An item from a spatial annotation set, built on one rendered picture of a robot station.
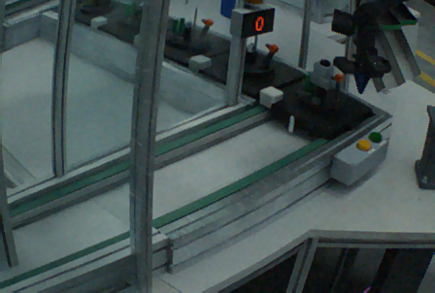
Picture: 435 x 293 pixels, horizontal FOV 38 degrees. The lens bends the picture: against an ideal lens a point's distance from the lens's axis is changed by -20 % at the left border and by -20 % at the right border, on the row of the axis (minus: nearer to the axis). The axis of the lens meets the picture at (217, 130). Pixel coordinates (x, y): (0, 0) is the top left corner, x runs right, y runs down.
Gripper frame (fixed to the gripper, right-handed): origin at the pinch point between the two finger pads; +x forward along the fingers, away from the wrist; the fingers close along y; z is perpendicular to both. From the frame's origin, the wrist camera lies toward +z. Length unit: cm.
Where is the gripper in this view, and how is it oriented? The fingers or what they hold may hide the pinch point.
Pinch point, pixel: (361, 81)
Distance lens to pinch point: 191.1
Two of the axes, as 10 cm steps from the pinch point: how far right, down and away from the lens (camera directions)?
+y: 9.0, -1.2, 4.2
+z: 4.2, 4.6, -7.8
